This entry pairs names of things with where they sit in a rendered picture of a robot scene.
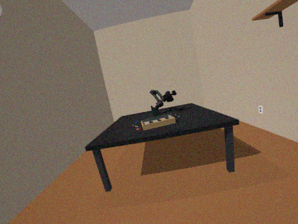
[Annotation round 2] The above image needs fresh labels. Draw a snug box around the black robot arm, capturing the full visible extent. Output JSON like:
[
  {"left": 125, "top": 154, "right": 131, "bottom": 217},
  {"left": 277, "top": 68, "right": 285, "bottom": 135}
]
[{"left": 150, "top": 90, "right": 174, "bottom": 110}]

